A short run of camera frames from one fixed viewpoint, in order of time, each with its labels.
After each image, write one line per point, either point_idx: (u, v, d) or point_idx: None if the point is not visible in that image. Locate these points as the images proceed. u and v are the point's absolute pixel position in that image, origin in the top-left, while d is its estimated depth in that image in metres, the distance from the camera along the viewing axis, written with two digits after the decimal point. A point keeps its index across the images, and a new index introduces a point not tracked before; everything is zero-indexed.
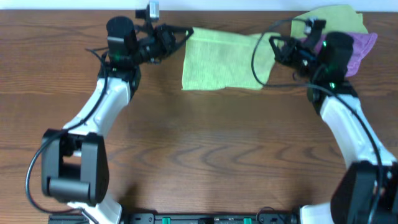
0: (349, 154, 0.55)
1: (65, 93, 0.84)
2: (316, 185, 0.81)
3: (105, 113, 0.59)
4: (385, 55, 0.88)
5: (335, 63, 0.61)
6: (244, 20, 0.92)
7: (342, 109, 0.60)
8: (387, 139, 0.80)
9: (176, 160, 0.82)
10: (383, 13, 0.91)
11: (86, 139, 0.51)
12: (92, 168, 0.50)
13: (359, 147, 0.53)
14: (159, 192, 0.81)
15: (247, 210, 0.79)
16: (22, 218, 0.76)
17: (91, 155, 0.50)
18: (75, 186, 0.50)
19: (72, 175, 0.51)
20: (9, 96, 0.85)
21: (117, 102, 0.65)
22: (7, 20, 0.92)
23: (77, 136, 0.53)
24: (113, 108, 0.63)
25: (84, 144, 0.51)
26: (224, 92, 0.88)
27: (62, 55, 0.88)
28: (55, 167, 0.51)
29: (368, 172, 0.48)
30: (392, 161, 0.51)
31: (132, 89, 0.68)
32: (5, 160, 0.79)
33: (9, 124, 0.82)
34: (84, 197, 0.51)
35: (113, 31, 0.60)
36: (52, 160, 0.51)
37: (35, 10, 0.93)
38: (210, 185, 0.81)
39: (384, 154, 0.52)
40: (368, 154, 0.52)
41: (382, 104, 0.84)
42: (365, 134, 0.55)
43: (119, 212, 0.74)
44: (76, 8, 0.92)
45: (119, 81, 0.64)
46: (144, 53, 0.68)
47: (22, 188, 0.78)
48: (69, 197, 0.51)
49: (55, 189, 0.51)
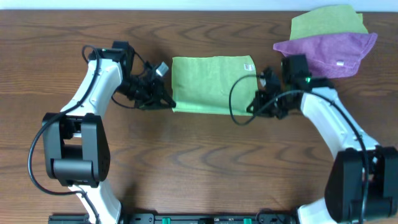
0: (334, 144, 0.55)
1: (64, 92, 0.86)
2: (317, 185, 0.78)
3: (99, 93, 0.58)
4: (384, 55, 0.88)
5: (298, 69, 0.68)
6: (243, 20, 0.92)
7: (321, 102, 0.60)
8: (388, 138, 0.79)
9: (176, 160, 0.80)
10: (380, 14, 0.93)
11: (84, 121, 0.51)
12: (92, 149, 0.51)
13: (342, 137, 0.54)
14: (159, 192, 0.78)
15: (247, 210, 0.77)
16: (20, 216, 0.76)
17: (89, 137, 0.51)
18: (78, 167, 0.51)
19: (76, 156, 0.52)
20: (10, 96, 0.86)
21: (112, 86, 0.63)
22: (9, 21, 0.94)
23: (76, 118, 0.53)
24: (108, 89, 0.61)
25: (82, 125, 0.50)
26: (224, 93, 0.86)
27: (62, 55, 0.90)
28: (56, 149, 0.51)
29: (356, 161, 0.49)
30: (374, 145, 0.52)
31: (123, 68, 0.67)
32: (5, 159, 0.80)
33: (10, 123, 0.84)
34: (89, 177, 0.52)
35: (117, 44, 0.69)
36: (53, 143, 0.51)
37: (36, 11, 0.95)
38: (211, 185, 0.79)
39: (367, 140, 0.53)
40: (352, 142, 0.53)
41: (382, 104, 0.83)
42: (346, 124, 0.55)
43: (119, 209, 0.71)
44: (78, 9, 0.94)
45: (109, 61, 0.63)
46: (135, 89, 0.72)
47: (19, 186, 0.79)
48: (74, 178, 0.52)
49: (59, 170, 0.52)
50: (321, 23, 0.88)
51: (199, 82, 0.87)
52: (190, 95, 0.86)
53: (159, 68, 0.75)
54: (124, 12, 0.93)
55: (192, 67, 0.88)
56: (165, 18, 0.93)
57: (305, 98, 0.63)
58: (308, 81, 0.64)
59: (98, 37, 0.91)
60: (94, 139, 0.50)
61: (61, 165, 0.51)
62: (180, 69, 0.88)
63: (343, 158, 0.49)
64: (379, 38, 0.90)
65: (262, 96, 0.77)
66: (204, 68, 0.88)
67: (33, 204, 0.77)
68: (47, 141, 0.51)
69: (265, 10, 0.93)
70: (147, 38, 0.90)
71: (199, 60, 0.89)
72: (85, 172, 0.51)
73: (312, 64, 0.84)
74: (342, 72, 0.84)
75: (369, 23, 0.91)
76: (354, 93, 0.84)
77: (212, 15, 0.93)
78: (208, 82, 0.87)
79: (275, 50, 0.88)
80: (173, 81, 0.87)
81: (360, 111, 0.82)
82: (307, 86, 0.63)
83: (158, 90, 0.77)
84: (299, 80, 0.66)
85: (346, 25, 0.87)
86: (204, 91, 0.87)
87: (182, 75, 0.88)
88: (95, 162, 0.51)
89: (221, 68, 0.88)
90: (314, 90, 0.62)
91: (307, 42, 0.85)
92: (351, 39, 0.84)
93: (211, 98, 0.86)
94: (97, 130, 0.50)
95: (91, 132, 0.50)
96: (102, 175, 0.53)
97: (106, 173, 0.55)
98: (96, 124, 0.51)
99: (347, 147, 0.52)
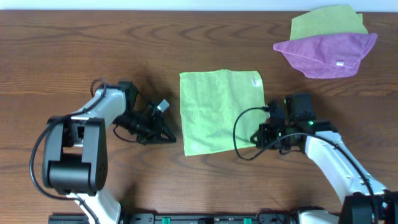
0: (341, 190, 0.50)
1: (65, 93, 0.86)
2: (316, 185, 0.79)
3: (103, 110, 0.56)
4: (385, 56, 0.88)
5: (302, 110, 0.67)
6: (244, 21, 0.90)
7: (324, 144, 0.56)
8: (384, 138, 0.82)
9: (176, 160, 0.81)
10: (384, 12, 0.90)
11: (87, 123, 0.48)
12: (91, 152, 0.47)
13: (348, 181, 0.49)
14: (159, 192, 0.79)
15: (247, 210, 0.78)
16: (22, 216, 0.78)
17: (91, 139, 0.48)
18: (75, 174, 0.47)
19: (72, 163, 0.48)
20: (10, 96, 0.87)
21: (116, 109, 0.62)
22: (5, 21, 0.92)
23: (79, 122, 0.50)
24: (112, 109, 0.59)
25: (86, 126, 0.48)
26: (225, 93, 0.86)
27: (63, 56, 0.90)
28: (56, 150, 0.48)
29: (363, 207, 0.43)
30: (383, 190, 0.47)
31: (127, 102, 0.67)
32: (6, 160, 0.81)
33: (11, 124, 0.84)
34: (86, 184, 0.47)
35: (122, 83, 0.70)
36: (53, 144, 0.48)
37: (32, 10, 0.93)
38: (210, 185, 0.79)
39: (375, 184, 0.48)
40: (360, 186, 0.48)
41: (379, 104, 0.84)
42: (352, 167, 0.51)
43: (119, 209, 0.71)
44: (75, 9, 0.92)
45: (115, 91, 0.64)
46: (136, 123, 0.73)
47: (22, 187, 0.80)
48: (69, 185, 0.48)
49: (54, 175, 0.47)
50: (320, 24, 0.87)
51: (208, 101, 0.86)
52: (200, 109, 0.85)
53: (161, 104, 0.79)
54: (122, 12, 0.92)
55: (200, 81, 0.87)
56: (165, 18, 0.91)
57: (309, 140, 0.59)
58: (311, 124, 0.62)
59: (99, 37, 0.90)
60: (96, 140, 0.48)
61: (58, 168, 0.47)
62: (189, 86, 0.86)
63: (349, 202, 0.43)
64: (380, 38, 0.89)
65: (265, 129, 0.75)
66: (214, 90, 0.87)
67: (36, 203, 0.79)
68: (48, 142, 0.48)
69: (266, 10, 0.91)
70: (147, 39, 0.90)
71: (208, 73, 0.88)
72: (81, 178, 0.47)
73: (311, 64, 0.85)
74: (342, 72, 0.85)
75: (370, 23, 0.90)
76: (352, 94, 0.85)
77: (213, 14, 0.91)
78: (216, 104, 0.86)
79: (275, 50, 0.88)
80: (182, 101, 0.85)
81: (356, 112, 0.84)
82: (310, 129, 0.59)
83: (158, 124, 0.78)
84: (301, 124, 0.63)
85: (346, 25, 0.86)
86: (214, 106, 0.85)
87: (190, 89, 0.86)
88: (93, 166, 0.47)
89: (229, 83, 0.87)
90: (318, 133, 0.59)
91: (307, 42, 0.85)
92: (351, 39, 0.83)
93: (221, 115, 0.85)
94: (100, 131, 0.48)
95: (93, 134, 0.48)
96: (98, 183, 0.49)
97: (103, 183, 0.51)
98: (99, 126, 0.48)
99: (355, 191, 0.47)
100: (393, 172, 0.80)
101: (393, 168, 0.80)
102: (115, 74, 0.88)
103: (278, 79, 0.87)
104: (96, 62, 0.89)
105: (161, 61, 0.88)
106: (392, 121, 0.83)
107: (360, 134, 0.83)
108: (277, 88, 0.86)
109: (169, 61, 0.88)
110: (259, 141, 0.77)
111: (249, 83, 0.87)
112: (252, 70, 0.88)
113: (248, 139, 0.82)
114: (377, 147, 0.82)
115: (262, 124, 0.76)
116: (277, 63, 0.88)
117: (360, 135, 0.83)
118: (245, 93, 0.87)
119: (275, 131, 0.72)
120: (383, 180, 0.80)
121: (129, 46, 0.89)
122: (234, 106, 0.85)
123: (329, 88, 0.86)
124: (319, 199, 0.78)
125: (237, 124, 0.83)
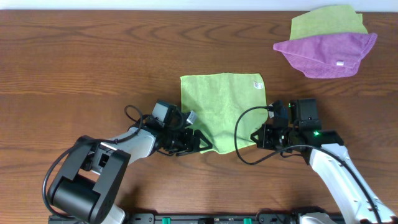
0: (347, 211, 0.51)
1: (65, 93, 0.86)
2: (316, 185, 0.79)
3: (133, 146, 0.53)
4: (385, 56, 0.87)
5: (306, 116, 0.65)
6: (244, 20, 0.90)
7: (331, 161, 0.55)
8: (383, 138, 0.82)
9: (176, 161, 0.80)
10: (384, 12, 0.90)
11: (113, 154, 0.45)
12: (104, 183, 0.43)
13: (356, 205, 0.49)
14: (160, 192, 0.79)
15: (247, 210, 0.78)
16: (23, 215, 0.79)
17: (109, 170, 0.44)
18: (79, 201, 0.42)
19: (81, 188, 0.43)
20: (9, 96, 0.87)
21: (141, 153, 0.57)
22: (4, 20, 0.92)
23: (106, 150, 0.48)
24: (135, 154, 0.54)
25: (111, 156, 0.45)
26: (226, 95, 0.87)
27: (62, 56, 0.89)
28: (74, 168, 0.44)
29: None
30: (391, 217, 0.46)
31: (153, 149, 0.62)
32: (7, 160, 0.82)
33: (11, 124, 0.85)
34: (85, 215, 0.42)
35: (157, 107, 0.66)
36: (74, 162, 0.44)
37: (32, 10, 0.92)
38: (210, 185, 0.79)
39: (382, 208, 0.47)
40: (366, 213, 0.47)
41: (379, 104, 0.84)
42: (359, 190, 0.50)
43: (121, 219, 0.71)
44: (76, 8, 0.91)
45: (147, 133, 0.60)
46: (171, 140, 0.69)
47: (22, 186, 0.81)
48: (71, 211, 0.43)
49: (60, 196, 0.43)
50: (321, 24, 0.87)
51: (208, 103, 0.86)
52: (202, 112, 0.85)
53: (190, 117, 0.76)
54: (124, 12, 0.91)
55: (201, 84, 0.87)
56: (166, 18, 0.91)
57: (314, 154, 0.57)
58: (316, 134, 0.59)
59: (99, 37, 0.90)
60: (115, 171, 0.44)
61: (66, 190, 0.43)
62: (190, 89, 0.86)
63: None
64: (381, 38, 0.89)
65: (268, 130, 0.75)
66: (214, 92, 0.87)
67: (37, 203, 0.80)
68: (69, 158, 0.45)
69: (267, 10, 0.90)
70: (148, 39, 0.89)
71: (209, 77, 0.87)
72: (84, 208, 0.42)
73: (311, 64, 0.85)
74: (342, 72, 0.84)
75: (371, 23, 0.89)
76: (352, 95, 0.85)
77: (214, 14, 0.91)
78: (217, 106, 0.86)
79: (275, 50, 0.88)
80: (183, 102, 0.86)
81: (356, 112, 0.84)
82: (316, 141, 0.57)
83: (192, 139, 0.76)
84: (306, 133, 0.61)
85: (346, 25, 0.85)
86: (216, 109, 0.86)
87: (191, 93, 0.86)
88: (100, 198, 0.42)
89: (231, 86, 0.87)
90: (323, 146, 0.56)
91: (307, 42, 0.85)
92: (351, 39, 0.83)
93: (222, 118, 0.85)
94: (122, 165, 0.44)
95: (115, 165, 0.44)
96: (98, 219, 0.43)
97: (104, 219, 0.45)
98: (124, 158, 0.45)
99: (362, 218, 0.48)
100: (392, 172, 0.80)
101: (392, 168, 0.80)
102: (115, 74, 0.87)
103: (278, 79, 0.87)
104: (96, 62, 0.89)
105: (161, 61, 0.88)
106: (392, 121, 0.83)
107: (359, 134, 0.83)
108: (277, 88, 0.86)
109: (168, 62, 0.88)
110: (259, 141, 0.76)
111: (250, 86, 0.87)
112: (253, 73, 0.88)
113: (248, 137, 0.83)
114: (378, 146, 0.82)
115: (265, 124, 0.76)
116: (277, 63, 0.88)
117: (360, 135, 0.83)
118: (246, 96, 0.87)
119: (278, 132, 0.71)
120: (382, 180, 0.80)
121: (129, 46, 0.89)
122: (235, 110, 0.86)
123: (328, 88, 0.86)
124: (319, 199, 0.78)
125: (238, 126, 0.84)
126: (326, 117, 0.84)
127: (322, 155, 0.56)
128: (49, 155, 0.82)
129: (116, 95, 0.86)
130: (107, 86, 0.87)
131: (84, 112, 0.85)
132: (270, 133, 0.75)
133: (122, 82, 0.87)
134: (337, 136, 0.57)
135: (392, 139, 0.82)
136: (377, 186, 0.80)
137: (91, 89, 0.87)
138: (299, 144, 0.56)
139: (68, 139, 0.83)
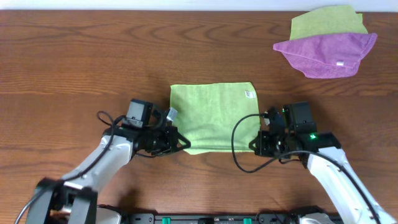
0: (347, 218, 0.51)
1: (65, 93, 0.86)
2: (316, 185, 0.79)
3: (102, 171, 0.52)
4: (386, 56, 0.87)
5: (301, 119, 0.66)
6: (244, 20, 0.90)
7: (329, 167, 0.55)
8: (383, 139, 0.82)
9: (176, 160, 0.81)
10: (384, 12, 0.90)
11: (78, 196, 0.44)
12: None
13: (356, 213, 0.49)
14: (159, 192, 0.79)
15: (247, 210, 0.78)
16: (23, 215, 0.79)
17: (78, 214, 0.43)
18: None
19: None
20: (9, 96, 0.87)
21: (113, 169, 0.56)
22: (5, 20, 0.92)
23: (71, 190, 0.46)
24: (107, 176, 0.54)
25: (75, 201, 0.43)
26: (217, 106, 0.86)
27: (62, 56, 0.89)
28: (40, 217, 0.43)
29: None
30: None
31: (133, 150, 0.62)
32: (6, 160, 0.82)
33: (11, 124, 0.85)
34: None
35: (133, 106, 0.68)
36: (40, 213, 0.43)
37: (32, 10, 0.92)
38: (210, 185, 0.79)
39: (384, 216, 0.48)
40: (367, 220, 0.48)
41: (379, 104, 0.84)
42: (360, 198, 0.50)
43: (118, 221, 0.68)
44: (76, 8, 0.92)
45: (123, 139, 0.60)
46: (153, 140, 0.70)
47: (22, 187, 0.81)
48: None
49: None
50: (320, 24, 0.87)
51: (198, 113, 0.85)
52: (193, 122, 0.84)
53: (170, 114, 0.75)
54: (123, 12, 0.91)
55: (191, 94, 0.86)
56: (165, 18, 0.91)
57: (312, 160, 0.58)
58: (313, 138, 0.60)
59: (99, 37, 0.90)
60: (83, 216, 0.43)
61: None
62: (178, 99, 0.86)
63: None
64: (381, 38, 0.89)
65: (265, 136, 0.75)
66: (204, 102, 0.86)
67: None
68: (33, 208, 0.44)
69: (266, 10, 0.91)
70: (147, 39, 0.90)
71: (199, 87, 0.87)
72: None
73: (311, 64, 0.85)
74: (342, 72, 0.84)
75: (371, 23, 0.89)
76: (352, 95, 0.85)
77: (214, 14, 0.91)
78: (208, 116, 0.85)
79: (275, 50, 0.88)
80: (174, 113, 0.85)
81: (356, 112, 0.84)
82: (313, 145, 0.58)
83: (175, 137, 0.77)
84: (302, 136, 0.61)
85: (346, 25, 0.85)
86: (206, 119, 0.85)
87: (181, 103, 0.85)
88: None
89: (222, 96, 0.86)
90: (321, 150, 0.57)
91: (307, 42, 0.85)
92: (351, 39, 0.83)
93: (211, 126, 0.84)
94: (89, 208, 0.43)
95: (83, 209, 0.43)
96: None
97: None
98: (91, 200, 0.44)
99: None
100: (392, 171, 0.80)
101: (393, 168, 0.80)
102: (116, 74, 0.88)
103: (278, 79, 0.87)
104: (95, 62, 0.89)
105: (161, 61, 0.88)
106: (392, 121, 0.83)
107: (359, 134, 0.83)
108: (277, 87, 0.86)
109: (168, 62, 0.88)
110: (257, 149, 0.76)
111: (242, 95, 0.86)
112: (251, 76, 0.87)
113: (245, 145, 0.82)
114: (378, 146, 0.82)
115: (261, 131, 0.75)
116: (277, 63, 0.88)
117: (360, 135, 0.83)
118: (239, 105, 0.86)
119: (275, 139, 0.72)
120: (382, 180, 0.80)
121: (129, 46, 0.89)
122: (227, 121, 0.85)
123: (328, 88, 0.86)
124: (319, 199, 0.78)
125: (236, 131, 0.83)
126: (326, 117, 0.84)
127: (320, 160, 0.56)
128: (49, 155, 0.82)
129: (116, 95, 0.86)
130: (107, 86, 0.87)
131: (84, 112, 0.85)
132: (267, 139, 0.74)
133: (122, 82, 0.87)
134: (334, 138, 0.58)
135: (392, 139, 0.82)
136: (377, 186, 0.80)
137: (91, 89, 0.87)
138: (296, 151, 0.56)
139: (68, 139, 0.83)
